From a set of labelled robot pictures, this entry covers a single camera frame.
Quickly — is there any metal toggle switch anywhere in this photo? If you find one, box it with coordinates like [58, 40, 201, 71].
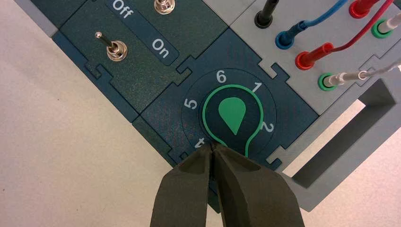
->
[154, 0, 175, 15]
[94, 31, 129, 62]

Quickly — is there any teal knob with green pointer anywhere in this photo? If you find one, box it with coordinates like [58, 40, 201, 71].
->
[202, 84, 264, 159]

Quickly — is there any blue banana plug cable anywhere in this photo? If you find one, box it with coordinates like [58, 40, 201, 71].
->
[275, 0, 349, 50]

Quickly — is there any teal and grey control box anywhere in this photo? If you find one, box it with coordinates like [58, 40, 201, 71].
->
[12, 0, 401, 214]

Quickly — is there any white banana plug cable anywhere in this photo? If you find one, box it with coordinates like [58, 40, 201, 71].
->
[323, 58, 401, 88]
[376, 16, 401, 35]

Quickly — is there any red banana plug cable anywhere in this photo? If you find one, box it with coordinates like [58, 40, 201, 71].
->
[349, 0, 380, 19]
[295, 0, 394, 70]

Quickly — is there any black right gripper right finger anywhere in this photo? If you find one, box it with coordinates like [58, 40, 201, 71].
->
[212, 145, 305, 227]

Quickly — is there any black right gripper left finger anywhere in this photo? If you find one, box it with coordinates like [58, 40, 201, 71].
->
[149, 144, 213, 227]

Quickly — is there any black banana plug cable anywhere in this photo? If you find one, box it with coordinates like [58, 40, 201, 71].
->
[254, 0, 279, 29]

